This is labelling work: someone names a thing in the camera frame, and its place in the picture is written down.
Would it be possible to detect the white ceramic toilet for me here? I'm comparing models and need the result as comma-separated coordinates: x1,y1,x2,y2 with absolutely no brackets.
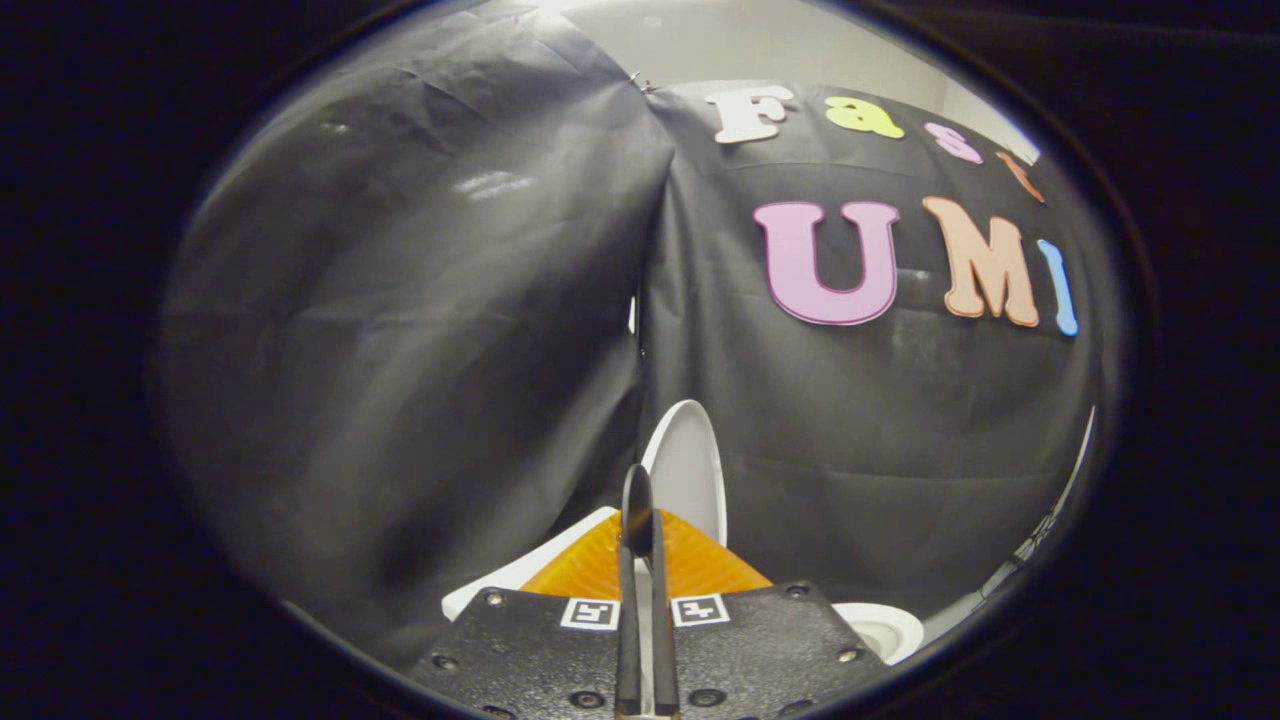
442,505,926,667

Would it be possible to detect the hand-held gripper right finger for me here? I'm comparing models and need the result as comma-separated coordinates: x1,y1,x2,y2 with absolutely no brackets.
650,510,889,720

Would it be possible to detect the black lid pull strap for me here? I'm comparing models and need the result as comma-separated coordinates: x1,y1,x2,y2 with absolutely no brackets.
620,463,657,557

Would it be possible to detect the black backdrop cloth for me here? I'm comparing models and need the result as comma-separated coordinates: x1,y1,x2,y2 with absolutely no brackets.
158,0,1106,666

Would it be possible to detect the white toilet lid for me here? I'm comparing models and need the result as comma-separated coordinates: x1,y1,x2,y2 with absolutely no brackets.
640,400,728,547

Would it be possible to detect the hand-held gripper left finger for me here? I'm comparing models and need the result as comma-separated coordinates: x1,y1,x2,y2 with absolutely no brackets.
410,510,643,720

